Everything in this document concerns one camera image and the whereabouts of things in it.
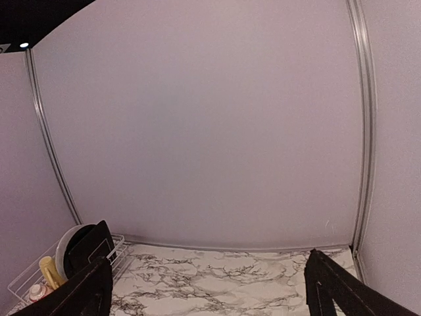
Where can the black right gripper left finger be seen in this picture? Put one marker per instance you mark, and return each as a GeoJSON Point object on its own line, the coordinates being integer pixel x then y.
{"type": "Point", "coordinates": [89, 292]}

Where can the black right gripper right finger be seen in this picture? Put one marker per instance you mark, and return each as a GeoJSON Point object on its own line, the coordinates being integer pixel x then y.
{"type": "Point", "coordinates": [328, 284]}

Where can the yellow ceramic mug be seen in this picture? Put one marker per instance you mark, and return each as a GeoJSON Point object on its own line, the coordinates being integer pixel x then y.
{"type": "Point", "coordinates": [50, 273]}

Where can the red patterned white bowl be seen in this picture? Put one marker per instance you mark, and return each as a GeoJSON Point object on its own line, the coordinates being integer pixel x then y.
{"type": "Point", "coordinates": [38, 291]}

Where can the pale green round plate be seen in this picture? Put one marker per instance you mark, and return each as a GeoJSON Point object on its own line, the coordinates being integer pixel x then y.
{"type": "Point", "coordinates": [62, 250]}

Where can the black round plate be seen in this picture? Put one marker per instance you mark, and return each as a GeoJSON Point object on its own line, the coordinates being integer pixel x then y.
{"type": "Point", "coordinates": [75, 255]}

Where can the black square plate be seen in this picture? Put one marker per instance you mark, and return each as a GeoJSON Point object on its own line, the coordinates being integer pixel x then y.
{"type": "Point", "coordinates": [99, 242]}

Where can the white wire dish rack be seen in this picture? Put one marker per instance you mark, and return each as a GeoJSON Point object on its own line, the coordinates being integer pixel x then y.
{"type": "Point", "coordinates": [20, 286]}

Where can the right aluminium wall profile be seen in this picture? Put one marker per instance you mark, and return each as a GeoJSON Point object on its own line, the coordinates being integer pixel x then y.
{"type": "Point", "coordinates": [367, 79]}

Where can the aluminium wall profile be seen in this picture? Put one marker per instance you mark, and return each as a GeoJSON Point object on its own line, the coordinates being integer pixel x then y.
{"type": "Point", "coordinates": [367, 79]}
{"type": "Point", "coordinates": [47, 138]}

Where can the left aluminium wall profile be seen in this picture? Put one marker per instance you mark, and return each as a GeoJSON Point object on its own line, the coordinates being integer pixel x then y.
{"type": "Point", "coordinates": [47, 138]}

